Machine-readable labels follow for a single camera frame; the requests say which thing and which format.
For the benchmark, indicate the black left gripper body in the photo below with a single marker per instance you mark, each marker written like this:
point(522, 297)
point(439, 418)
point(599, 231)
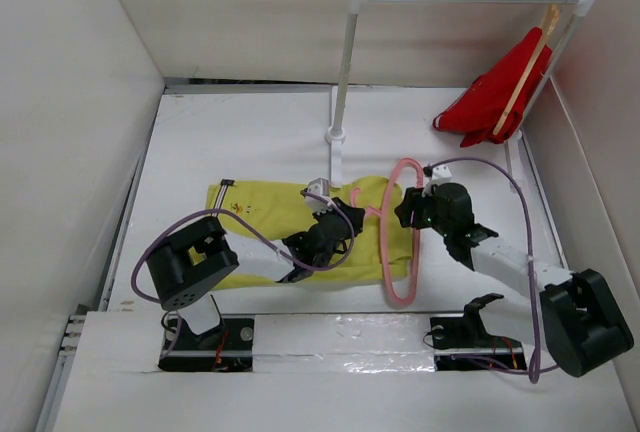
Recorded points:
point(356, 230)

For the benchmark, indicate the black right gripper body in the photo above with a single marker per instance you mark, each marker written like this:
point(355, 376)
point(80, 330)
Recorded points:
point(425, 212)

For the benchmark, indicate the pink plastic hanger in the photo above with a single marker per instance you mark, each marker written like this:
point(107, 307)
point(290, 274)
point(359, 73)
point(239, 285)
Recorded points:
point(384, 249)

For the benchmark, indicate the yellow-green trousers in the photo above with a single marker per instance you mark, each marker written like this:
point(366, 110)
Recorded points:
point(277, 210)

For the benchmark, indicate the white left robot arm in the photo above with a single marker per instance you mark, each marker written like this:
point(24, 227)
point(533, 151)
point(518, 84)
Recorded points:
point(181, 267)

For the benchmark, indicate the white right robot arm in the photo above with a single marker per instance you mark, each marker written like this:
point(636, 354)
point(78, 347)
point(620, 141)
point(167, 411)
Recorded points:
point(576, 312)

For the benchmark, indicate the wooden hanger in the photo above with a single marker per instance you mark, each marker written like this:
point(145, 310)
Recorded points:
point(547, 27)

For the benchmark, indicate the red shorts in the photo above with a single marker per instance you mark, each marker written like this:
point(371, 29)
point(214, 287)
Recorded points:
point(475, 113)

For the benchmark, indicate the white clothes rack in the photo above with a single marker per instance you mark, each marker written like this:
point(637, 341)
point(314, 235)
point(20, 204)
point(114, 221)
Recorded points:
point(336, 134)

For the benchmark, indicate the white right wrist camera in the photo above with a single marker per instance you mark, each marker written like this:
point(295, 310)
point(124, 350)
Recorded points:
point(435, 176)

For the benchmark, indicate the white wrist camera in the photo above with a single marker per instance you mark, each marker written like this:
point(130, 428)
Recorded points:
point(435, 176)
point(317, 192)

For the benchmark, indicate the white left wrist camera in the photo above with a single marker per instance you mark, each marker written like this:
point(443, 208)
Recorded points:
point(317, 192)

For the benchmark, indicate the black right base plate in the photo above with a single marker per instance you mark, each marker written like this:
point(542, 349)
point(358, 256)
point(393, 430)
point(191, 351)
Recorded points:
point(461, 343)

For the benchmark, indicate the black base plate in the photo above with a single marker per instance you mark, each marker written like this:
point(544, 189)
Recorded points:
point(227, 348)
point(461, 343)

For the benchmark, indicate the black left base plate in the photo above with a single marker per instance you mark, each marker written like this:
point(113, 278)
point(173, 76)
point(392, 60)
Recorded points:
point(227, 348)

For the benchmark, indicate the aluminium frame rail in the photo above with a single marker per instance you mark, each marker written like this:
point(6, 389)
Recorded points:
point(60, 376)

